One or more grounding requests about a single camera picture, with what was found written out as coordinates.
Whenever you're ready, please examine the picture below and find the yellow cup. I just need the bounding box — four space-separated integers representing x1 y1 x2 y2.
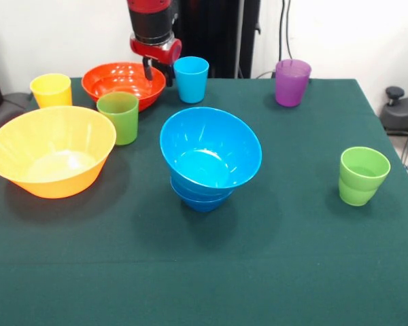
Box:
29 73 73 109

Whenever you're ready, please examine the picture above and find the smooth green cup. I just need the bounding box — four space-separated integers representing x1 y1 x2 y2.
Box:
96 92 139 146

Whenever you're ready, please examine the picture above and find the ridged green cup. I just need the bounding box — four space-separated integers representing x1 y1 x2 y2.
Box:
338 146 392 207

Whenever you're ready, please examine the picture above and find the large yellow-orange bowl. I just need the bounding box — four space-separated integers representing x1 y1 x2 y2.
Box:
0 105 118 200

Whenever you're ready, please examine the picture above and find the light blue cup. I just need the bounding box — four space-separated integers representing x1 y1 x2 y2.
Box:
172 56 210 105

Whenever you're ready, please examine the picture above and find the black hanging cable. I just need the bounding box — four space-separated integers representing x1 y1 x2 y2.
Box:
279 0 295 60

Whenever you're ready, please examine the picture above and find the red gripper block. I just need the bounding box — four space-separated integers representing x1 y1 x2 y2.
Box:
129 33 183 88

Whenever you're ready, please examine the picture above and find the small dark blue bowl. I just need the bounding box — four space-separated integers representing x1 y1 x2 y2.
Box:
171 181 235 213

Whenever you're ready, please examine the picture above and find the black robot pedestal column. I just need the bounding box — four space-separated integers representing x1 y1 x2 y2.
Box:
148 0 261 79

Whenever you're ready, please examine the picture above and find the large blue bowl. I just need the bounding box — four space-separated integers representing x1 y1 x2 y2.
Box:
159 107 263 189

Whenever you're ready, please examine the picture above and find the purple cup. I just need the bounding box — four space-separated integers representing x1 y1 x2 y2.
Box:
275 58 313 108

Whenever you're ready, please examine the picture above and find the small light blue bowl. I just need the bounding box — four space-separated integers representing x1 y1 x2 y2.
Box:
169 171 235 198

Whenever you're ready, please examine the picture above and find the grey black stand base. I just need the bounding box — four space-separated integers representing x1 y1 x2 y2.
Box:
0 91 33 137
379 86 408 137

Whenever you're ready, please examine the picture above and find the dark green tablecloth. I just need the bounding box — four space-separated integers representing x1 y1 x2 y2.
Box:
0 77 408 326

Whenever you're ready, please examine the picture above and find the red-orange bowl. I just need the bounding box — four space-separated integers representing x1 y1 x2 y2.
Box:
81 62 167 112

